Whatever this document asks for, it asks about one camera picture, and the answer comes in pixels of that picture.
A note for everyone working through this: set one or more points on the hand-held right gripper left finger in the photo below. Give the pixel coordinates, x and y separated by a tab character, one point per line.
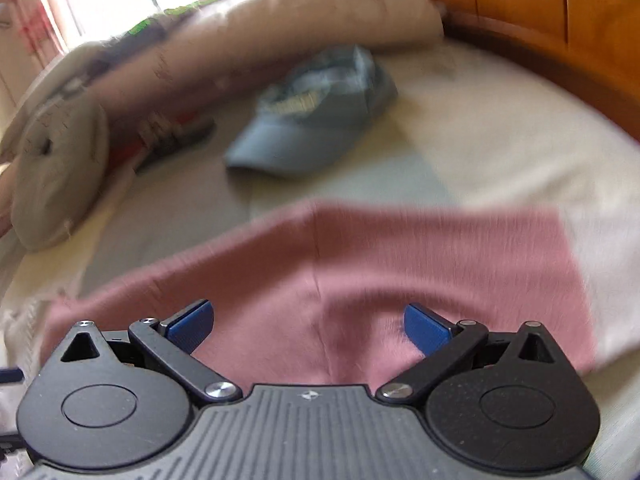
190	322

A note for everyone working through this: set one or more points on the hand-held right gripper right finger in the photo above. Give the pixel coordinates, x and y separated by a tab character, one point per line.
425	327

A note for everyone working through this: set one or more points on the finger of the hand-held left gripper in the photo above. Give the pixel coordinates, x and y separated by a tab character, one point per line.
10	375

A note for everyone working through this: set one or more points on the pink and white sweater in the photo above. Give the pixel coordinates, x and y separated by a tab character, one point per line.
350	270

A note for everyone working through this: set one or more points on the grey cat-face cushion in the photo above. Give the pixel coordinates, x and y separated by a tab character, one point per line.
60	180

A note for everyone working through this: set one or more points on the blue baseball cap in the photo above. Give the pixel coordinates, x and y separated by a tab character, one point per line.
310	125

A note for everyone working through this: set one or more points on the folded floral quilt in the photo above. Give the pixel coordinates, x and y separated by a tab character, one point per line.
300	25

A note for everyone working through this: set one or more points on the wooden headboard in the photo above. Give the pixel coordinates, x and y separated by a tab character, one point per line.
550	25

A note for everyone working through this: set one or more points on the pink patterned curtain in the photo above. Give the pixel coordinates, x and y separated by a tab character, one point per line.
25	15

